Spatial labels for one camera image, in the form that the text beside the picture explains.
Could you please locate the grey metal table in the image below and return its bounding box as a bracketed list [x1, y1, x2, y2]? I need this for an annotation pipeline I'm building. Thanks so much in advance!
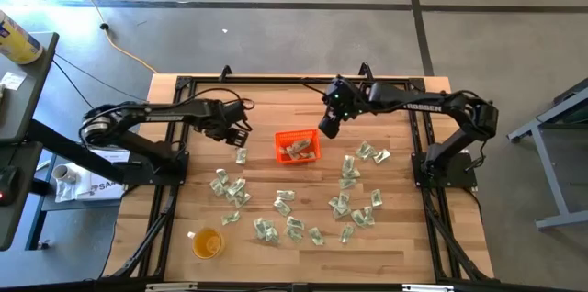
[506, 78, 588, 231]

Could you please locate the yellow cup with handle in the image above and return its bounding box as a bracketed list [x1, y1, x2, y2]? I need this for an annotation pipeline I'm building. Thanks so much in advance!
[187, 226, 226, 261]

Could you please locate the black device with LED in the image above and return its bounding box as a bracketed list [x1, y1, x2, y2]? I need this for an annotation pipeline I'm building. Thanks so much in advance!
[0, 165, 22, 208]

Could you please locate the white paper sheet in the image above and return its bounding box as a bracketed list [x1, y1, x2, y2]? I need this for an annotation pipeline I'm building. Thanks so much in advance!
[89, 148, 132, 164]

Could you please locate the dark grey cart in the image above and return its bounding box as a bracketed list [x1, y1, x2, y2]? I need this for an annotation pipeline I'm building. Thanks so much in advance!
[0, 31, 61, 253]

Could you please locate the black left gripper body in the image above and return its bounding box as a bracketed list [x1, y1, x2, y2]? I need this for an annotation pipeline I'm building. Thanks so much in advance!
[207, 101, 253, 137]

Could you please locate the orange plastic basket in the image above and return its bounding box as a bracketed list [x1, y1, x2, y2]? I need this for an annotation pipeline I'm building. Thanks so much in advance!
[274, 128, 322, 165]

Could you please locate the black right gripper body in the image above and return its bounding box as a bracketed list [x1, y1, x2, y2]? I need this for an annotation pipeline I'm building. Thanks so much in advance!
[321, 78, 368, 121]

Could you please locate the yellow floor cable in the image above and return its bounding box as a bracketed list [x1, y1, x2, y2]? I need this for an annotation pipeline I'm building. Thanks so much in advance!
[59, 0, 158, 75]

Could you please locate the black diagonal beam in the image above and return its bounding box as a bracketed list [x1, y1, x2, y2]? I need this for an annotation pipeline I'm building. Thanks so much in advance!
[25, 118, 139, 185]

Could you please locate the clear printed plastic bag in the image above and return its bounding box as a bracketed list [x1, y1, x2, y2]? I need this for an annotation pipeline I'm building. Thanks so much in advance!
[54, 163, 126, 204]

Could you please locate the white mug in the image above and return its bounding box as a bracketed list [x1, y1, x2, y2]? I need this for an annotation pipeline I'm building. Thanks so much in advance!
[51, 163, 79, 185]

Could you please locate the yellow wipes canister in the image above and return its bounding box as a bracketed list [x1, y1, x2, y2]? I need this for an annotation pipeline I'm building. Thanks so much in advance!
[0, 9, 45, 66]

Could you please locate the white paper note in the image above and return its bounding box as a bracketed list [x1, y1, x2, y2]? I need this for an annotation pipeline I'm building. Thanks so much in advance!
[0, 70, 28, 92]

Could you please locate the black aluminium table frame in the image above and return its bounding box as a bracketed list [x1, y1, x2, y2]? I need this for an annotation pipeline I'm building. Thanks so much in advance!
[103, 62, 495, 284]

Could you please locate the silver bracket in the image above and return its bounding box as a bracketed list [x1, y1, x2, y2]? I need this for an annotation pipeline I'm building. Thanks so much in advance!
[401, 284, 456, 292]
[145, 281, 198, 292]

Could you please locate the black floor cable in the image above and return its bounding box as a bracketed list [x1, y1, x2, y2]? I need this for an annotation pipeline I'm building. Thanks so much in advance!
[51, 52, 149, 109]

